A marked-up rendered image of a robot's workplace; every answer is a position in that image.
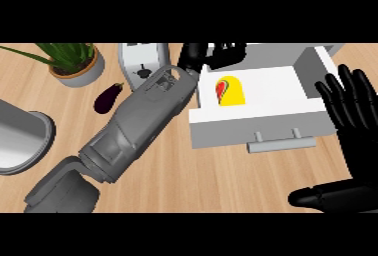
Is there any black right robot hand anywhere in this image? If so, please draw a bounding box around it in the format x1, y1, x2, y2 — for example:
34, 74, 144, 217
287, 64, 378, 214

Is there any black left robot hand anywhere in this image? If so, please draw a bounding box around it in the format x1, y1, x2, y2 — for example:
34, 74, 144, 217
178, 43, 249, 73

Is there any white open drawer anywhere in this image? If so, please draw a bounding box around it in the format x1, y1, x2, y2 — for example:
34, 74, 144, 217
188, 45, 343, 124

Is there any grey cabinet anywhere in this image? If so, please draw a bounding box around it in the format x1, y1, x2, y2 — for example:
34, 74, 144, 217
206, 43, 348, 68

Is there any white and grey toaster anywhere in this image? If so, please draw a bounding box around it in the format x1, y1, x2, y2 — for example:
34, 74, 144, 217
117, 43, 172, 92

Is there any dark purple eggplant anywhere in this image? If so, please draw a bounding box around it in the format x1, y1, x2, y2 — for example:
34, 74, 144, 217
94, 82, 126, 115

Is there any green plant in grey pot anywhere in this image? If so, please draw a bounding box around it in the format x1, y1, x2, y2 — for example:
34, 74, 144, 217
0, 43, 107, 89

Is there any grey drawer front with handle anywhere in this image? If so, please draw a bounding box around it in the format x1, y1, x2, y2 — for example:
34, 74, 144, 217
191, 111, 342, 154

